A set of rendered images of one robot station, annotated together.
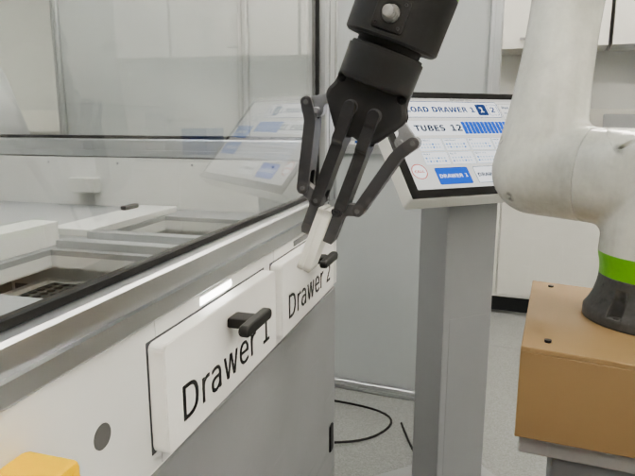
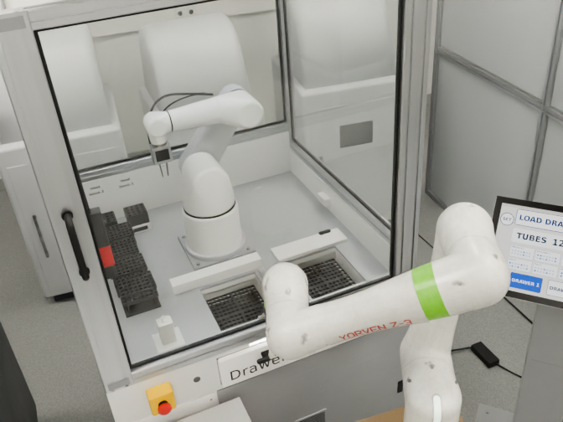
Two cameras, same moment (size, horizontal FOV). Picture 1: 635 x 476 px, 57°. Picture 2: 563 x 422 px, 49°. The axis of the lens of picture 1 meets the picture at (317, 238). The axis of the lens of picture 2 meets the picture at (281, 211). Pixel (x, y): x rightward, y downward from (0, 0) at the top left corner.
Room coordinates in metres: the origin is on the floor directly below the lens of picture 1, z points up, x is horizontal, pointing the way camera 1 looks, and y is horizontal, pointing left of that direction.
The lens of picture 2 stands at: (-0.11, -1.03, 2.27)
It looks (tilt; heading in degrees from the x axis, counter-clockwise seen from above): 33 degrees down; 53
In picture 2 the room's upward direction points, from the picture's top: 5 degrees counter-clockwise
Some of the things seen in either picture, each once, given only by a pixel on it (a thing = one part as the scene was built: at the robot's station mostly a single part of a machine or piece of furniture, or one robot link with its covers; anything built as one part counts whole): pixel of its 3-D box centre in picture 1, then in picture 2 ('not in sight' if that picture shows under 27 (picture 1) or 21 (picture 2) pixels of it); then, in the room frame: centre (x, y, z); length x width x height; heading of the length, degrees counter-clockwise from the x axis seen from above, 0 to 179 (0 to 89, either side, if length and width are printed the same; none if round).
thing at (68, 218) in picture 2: not in sight; (77, 249); (0.22, 0.21, 1.45); 0.05 x 0.03 x 0.19; 74
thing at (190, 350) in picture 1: (225, 345); (264, 357); (0.64, 0.11, 0.87); 0.29 x 0.02 x 0.11; 164
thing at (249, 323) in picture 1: (246, 320); (266, 355); (0.63, 0.08, 0.91); 0.07 x 0.04 x 0.01; 164
